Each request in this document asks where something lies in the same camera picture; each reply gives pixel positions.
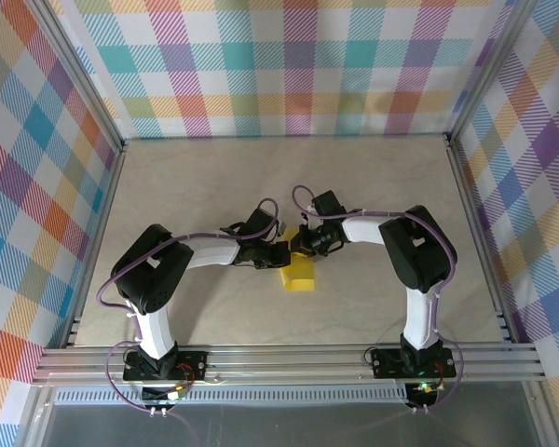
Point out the yellow square paper sheet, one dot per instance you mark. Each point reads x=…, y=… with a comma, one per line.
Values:
x=300, y=277

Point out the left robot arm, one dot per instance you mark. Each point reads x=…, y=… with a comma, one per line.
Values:
x=151, y=279

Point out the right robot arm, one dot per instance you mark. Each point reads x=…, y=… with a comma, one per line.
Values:
x=414, y=251

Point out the grey metal panel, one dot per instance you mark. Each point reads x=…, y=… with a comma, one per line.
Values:
x=307, y=426

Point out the small black circuit board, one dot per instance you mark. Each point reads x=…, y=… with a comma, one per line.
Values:
x=424, y=388
x=177, y=395

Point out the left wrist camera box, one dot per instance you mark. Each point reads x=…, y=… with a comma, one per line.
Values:
x=282, y=228

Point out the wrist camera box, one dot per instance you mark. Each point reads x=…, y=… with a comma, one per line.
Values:
x=282, y=228
x=312, y=209

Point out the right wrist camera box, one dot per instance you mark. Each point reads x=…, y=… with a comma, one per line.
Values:
x=312, y=209

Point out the aluminium frame cross rail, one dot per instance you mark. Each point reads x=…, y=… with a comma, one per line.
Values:
x=284, y=363

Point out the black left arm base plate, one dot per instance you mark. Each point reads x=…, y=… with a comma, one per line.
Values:
x=200, y=358

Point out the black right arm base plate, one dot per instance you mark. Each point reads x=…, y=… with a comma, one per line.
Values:
x=384, y=365

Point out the aluminium frame side rail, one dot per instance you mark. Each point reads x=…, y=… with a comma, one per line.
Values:
x=476, y=233
x=99, y=233

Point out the aluminium frame post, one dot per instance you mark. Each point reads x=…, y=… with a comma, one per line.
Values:
x=488, y=70
x=81, y=77

